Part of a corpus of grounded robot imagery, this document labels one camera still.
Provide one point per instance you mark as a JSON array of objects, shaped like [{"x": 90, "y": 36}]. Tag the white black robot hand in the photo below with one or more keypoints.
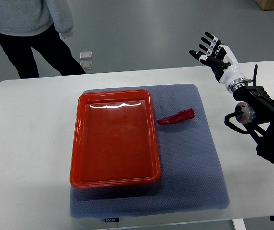
[{"x": 223, "y": 63}]

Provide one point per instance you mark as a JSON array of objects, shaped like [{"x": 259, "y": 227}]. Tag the red pepper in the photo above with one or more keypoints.
[{"x": 177, "y": 118}]

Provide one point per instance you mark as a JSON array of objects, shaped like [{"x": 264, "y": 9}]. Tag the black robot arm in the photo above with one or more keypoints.
[{"x": 253, "y": 115}]

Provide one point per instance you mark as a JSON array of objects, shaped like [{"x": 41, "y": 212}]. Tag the red plastic tray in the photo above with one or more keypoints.
[{"x": 115, "y": 141}]

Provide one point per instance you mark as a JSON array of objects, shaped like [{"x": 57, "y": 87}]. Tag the cardboard box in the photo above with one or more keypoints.
[{"x": 265, "y": 5}]

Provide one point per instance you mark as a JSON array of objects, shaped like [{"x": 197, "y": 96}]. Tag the blue grey mesh mat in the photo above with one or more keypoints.
[{"x": 191, "y": 175}]

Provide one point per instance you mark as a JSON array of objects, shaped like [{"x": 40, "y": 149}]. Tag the upper metal floor plate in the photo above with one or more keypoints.
[{"x": 85, "y": 55}]

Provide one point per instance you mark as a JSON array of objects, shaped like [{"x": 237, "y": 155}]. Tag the black table label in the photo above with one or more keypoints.
[{"x": 111, "y": 220}]

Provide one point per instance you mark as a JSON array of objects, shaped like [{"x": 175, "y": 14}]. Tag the person in grey sweater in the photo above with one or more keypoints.
[{"x": 41, "y": 25}]

